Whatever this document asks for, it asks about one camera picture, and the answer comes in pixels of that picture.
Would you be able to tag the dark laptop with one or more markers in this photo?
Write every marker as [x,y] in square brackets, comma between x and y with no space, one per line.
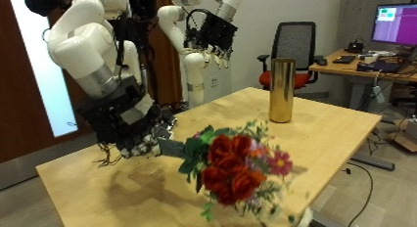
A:
[386,66]

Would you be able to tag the black red office chair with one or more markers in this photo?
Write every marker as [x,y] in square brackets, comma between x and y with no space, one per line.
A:
[294,41]

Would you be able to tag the black keyboard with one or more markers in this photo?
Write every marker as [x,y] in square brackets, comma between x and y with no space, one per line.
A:
[343,59]

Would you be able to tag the red rose flower bouquet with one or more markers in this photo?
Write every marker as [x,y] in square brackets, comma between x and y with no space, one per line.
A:
[228,170]

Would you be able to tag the computer monitor purple screen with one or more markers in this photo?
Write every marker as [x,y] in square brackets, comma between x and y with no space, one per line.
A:
[397,24]

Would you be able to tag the black computer mouse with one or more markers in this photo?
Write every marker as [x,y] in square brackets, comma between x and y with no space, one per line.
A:
[321,61]

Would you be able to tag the white power strip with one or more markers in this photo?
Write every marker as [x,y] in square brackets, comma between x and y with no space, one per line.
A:
[378,94]

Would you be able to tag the small black desk device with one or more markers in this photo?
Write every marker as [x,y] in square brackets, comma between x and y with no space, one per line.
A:
[354,47]

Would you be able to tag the tall gold cylinder vase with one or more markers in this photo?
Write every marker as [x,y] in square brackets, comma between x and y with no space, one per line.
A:
[282,90]

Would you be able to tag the wooden office desk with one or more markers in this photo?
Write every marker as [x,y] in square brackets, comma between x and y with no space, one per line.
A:
[334,68]

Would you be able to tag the grey table foot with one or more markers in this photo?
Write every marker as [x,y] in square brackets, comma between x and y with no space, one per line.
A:
[373,162]

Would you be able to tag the cardboard box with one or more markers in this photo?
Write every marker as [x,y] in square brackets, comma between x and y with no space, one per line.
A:
[405,139]

